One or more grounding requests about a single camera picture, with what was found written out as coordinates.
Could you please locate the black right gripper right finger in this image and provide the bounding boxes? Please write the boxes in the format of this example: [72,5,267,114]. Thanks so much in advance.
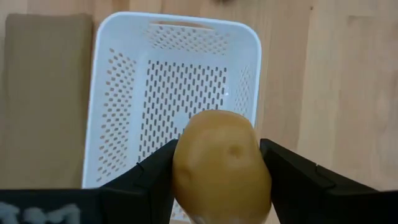
[259,138,398,224]

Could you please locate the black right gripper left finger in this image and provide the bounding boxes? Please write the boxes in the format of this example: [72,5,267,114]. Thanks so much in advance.
[0,139,180,224]

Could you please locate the brown potato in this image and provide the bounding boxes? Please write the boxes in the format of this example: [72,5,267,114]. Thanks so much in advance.
[171,108,273,224]

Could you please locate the beige folded cloth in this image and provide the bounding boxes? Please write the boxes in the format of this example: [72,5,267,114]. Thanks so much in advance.
[0,12,94,190]

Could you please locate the white perforated plastic basket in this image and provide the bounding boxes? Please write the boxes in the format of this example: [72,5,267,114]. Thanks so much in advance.
[81,11,262,222]

